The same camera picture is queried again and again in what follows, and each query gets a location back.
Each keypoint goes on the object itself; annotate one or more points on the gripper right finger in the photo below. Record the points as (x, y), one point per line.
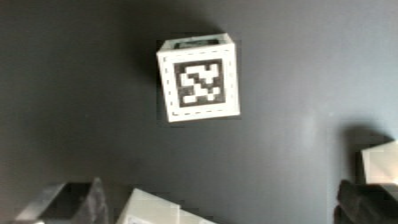
(367, 204)

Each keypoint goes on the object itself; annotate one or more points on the white right fence bar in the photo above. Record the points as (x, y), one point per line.
(381, 163)

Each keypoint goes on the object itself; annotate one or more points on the white tagged cube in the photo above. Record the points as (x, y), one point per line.
(200, 77)

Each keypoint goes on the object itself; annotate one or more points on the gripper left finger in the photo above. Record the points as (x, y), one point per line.
(69, 204)

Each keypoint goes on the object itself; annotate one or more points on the white chair back part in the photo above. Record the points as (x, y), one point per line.
(152, 210)

